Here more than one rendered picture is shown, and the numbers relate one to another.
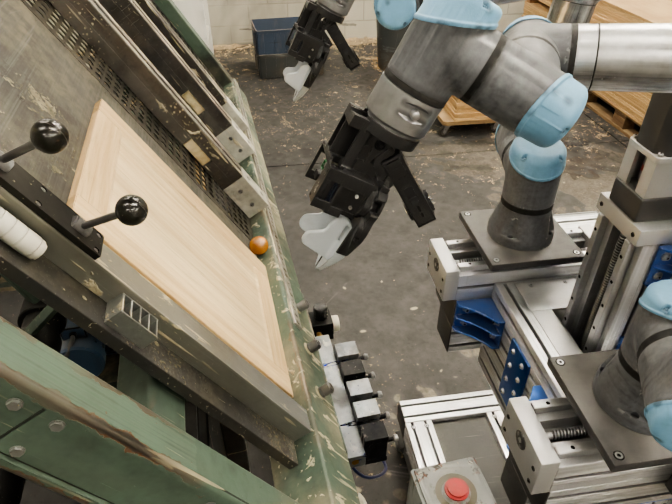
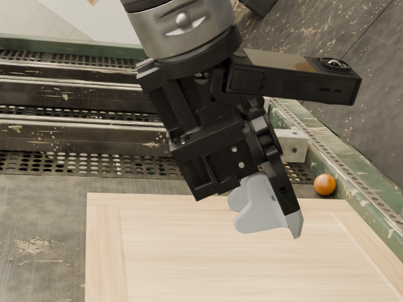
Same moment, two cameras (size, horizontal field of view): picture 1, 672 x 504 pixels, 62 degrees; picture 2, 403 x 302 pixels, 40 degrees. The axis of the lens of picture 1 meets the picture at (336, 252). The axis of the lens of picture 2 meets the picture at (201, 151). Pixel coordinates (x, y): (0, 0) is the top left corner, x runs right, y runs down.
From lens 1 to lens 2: 0.30 m
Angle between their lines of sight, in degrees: 27
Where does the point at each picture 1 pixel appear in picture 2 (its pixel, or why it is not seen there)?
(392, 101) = (149, 30)
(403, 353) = not seen: outside the picture
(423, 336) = not seen: outside the picture
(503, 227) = not seen: outside the picture
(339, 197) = (218, 166)
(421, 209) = (328, 87)
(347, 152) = (177, 117)
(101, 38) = (68, 140)
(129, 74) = (108, 145)
